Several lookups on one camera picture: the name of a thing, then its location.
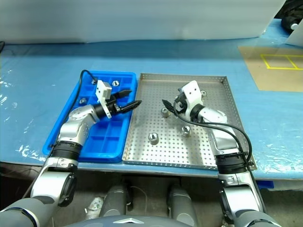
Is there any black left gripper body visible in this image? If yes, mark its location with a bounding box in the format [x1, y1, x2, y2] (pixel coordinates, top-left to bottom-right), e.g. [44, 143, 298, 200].
[107, 94, 123, 115]

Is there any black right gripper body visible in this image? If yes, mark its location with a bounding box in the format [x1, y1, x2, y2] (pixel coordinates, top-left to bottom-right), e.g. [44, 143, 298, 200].
[174, 87, 189, 114]

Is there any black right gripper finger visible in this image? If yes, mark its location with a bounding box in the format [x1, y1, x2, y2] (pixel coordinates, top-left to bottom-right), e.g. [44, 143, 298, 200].
[161, 99, 175, 114]

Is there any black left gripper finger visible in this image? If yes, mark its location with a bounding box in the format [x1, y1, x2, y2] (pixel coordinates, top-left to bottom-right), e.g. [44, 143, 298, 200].
[118, 100, 142, 113]
[113, 89, 132, 99]

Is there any blue compartment tray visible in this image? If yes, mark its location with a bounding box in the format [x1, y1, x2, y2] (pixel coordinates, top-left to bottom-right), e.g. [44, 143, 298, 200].
[42, 70, 139, 163]

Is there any perforated metal tray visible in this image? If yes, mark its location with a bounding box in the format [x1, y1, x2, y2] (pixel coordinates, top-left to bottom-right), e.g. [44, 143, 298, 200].
[121, 72, 258, 170]

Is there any white foam board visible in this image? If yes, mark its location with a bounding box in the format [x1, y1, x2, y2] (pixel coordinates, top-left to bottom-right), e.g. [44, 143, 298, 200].
[0, 0, 288, 44]

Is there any brown cardboard sheet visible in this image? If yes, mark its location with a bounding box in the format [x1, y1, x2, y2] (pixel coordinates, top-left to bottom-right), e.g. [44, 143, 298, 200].
[238, 45, 303, 92]

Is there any dark grey rounded shape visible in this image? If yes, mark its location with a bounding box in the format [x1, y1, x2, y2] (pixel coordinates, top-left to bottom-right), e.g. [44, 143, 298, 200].
[168, 184, 198, 227]
[98, 184, 130, 218]

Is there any white crumpled wrapper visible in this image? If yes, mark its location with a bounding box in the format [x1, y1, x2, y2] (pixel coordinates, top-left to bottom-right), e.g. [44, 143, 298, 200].
[85, 197, 104, 213]

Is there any grey robot chest with emblem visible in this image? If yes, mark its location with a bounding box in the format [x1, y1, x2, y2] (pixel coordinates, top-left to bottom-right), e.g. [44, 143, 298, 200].
[66, 209, 180, 227]

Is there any blue plastic bin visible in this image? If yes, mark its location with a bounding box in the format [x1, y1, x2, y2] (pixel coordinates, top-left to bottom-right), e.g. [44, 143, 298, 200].
[257, 181, 274, 190]

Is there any white slanted panel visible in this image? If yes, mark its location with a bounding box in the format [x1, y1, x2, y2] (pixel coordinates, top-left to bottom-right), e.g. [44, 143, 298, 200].
[285, 18, 303, 47]

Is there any black wheeled object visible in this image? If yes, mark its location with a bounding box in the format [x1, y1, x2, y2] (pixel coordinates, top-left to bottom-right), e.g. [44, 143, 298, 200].
[274, 0, 303, 31]

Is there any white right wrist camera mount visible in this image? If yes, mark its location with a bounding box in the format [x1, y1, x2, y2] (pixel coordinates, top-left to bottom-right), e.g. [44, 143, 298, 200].
[178, 80, 205, 120]

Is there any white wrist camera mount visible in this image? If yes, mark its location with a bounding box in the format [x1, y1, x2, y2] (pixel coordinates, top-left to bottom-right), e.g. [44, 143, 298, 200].
[178, 80, 205, 120]
[96, 80, 112, 118]

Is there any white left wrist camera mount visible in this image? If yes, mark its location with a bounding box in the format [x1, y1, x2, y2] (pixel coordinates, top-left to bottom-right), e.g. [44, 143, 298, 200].
[96, 80, 112, 118]

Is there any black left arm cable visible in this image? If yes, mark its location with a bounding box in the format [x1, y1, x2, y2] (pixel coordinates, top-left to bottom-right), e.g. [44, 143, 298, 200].
[48, 70, 99, 148]

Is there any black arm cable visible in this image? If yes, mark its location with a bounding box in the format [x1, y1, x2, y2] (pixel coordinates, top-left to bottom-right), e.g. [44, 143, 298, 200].
[172, 96, 267, 213]
[48, 70, 99, 148]

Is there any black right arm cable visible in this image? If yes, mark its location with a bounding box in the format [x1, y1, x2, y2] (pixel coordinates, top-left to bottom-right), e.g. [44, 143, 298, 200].
[172, 96, 267, 213]

